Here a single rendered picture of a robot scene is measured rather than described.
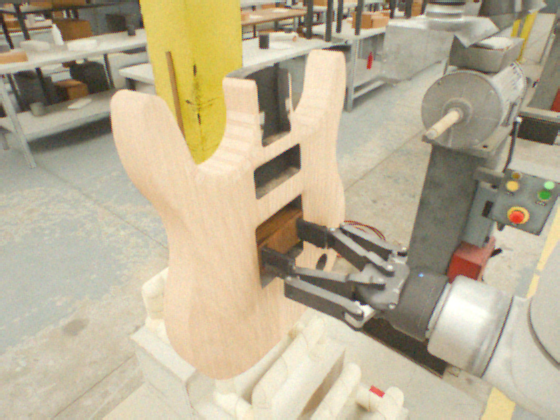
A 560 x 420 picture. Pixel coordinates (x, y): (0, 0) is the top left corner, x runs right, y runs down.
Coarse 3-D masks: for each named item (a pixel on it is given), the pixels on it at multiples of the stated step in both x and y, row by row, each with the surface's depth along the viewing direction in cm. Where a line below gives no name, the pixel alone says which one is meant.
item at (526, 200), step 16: (512, 160) 124; (528, 176) 116; (544, 176) 115; (512, 192) 121; (528, 192) 118; (496, 208) 127; (512, 208) 123; (528, 208) 120; (544, 208) 117; (496, 224) 136; (512, 224) 126; (528, 224) 123; (544, 224) 120
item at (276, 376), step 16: (320, 320) 69; (304, 336) 66; (320, 336) 68; (288, 352) 63; (304, 352) 64; (272, 368) 61; (288, 368) 61; (256, 384) 60; (272, 384) 59; (256, 400) 58
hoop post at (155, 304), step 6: (156, 294) 65; (162, 294) 67; (144, 300) 66; (150, 300) 65; (156, 300) 66; (162, 300) 67; (150, 306) 66; (156, 306) 66; (162, 306) 68; (150, 312) 67; (156, 312) 67; (162, 312) 68; (150, 318) 68; (156, 318) 68; (162, 318) 69
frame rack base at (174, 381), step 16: (144, 336) 69; (144, 352) 68; (160, 352) 67; (144, 368) 73; (160, 368) 67; (176, 368) 64; (192, 368) 64; (160, 384) 72; (176, 384) 66; (192, 384) 64; (208, 384) 69; (160, 400) 77; (176, 400) 70; (192, 400) 66; (192, 416) 69
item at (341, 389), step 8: (344, 368) 70; (352, 368) 70; (360, 368) 70; (344, 376) 68; (352, 376) 69; (360, 376) 70; (336, 384) 67; (344, 384) 67; (352, 384) 68; (328, 392) 67; (336, 392) 66; (344, 392) 66; (328, 400) 65; (336, 400) 65; (344, 400) 66; (320, 408) 64; (328, 408) 64; (336, 408) 64; (312, 416) 63; (320, 416) 62; (328, 416) 63
